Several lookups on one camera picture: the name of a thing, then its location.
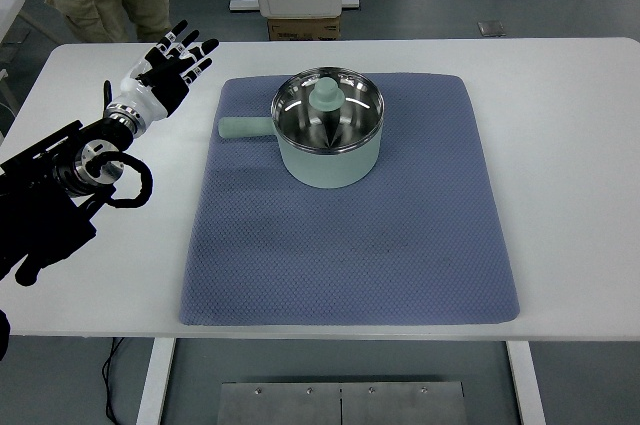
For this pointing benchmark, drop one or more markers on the cardboard box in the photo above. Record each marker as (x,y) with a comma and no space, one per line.
(308,29)

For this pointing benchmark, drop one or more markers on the white table frame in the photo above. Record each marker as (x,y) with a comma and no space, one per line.
(160,364)

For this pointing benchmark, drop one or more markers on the blue quilted mat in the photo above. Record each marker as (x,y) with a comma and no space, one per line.
(417,241)

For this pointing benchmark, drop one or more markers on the glass lid green knob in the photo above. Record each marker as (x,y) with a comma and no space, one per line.
(328,110)

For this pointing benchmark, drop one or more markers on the green pot with handle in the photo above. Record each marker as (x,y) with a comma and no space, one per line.
(327,171)

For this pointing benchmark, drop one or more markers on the metal floor plate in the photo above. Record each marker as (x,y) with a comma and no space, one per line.
(342,403)

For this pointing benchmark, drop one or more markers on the grey floor outlet plate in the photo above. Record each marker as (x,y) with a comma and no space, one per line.
(493,28)

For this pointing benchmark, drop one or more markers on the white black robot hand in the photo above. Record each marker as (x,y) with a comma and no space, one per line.
(158,83)

